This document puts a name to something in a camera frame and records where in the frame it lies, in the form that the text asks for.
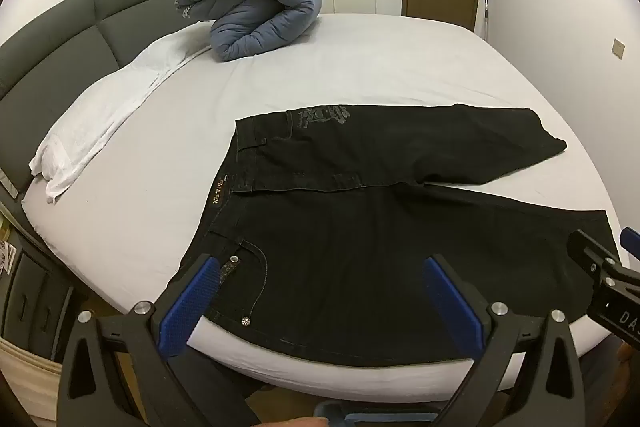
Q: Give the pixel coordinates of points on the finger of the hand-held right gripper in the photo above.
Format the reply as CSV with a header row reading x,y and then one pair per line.
x,y
632,242
590,252

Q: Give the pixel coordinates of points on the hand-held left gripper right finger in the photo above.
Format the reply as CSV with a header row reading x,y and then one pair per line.
x,y
452,302

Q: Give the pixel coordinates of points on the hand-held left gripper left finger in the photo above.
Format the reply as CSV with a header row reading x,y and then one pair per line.
x,y
190,302

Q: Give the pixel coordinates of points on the black denim pants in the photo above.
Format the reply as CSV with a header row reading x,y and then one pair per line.
x,y
350,232

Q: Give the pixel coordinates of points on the dark bedside cabinet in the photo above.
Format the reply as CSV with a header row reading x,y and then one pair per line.
x,y
35,297

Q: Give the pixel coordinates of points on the white folded blanket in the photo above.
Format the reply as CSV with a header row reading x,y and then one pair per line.
x,y
105,107

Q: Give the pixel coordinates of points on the white sheeted bed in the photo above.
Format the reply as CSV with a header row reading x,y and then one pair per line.
x,y
350,62

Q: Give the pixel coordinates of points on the grey padded headboard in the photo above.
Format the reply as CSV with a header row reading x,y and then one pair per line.
x,y
55,37

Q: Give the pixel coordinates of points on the blue quilted duvet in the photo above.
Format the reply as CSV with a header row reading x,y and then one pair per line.
x,y
260,7

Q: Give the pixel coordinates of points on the wall socket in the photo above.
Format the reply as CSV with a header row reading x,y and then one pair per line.
x,y
619,47

